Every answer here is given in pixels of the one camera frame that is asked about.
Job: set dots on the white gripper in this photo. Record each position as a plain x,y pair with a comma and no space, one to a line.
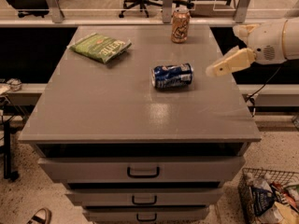
266,42

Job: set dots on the blue pepsi can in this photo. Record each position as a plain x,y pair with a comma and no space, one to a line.
171,76

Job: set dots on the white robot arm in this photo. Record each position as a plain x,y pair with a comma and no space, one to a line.
291,39

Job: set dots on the orange soda can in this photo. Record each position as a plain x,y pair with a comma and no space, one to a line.
180,25

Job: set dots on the black office chair centre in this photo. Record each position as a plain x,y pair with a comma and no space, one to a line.
141,4

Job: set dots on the green chip bag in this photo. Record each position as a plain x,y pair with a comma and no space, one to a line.
101,48

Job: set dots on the grey drawer cabinet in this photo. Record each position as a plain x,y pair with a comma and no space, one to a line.
94,110

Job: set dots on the snack bags in basket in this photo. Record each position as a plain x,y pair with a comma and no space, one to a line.
273,203

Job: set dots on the top grey drawer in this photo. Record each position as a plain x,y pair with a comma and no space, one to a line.
142,169

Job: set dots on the grey drawer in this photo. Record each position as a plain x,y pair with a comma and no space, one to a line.
142,169
146,214
143,197

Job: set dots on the middle grey drawer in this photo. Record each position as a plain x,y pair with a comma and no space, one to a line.
143,197

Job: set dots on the bottom grey drawer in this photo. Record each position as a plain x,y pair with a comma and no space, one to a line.
146,214

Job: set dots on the shoe on floor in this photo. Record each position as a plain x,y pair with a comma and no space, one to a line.
42,216

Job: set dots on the black stand left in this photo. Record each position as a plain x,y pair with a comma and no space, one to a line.
7,114

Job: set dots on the wire basket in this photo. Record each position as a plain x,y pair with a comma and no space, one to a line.
245,193

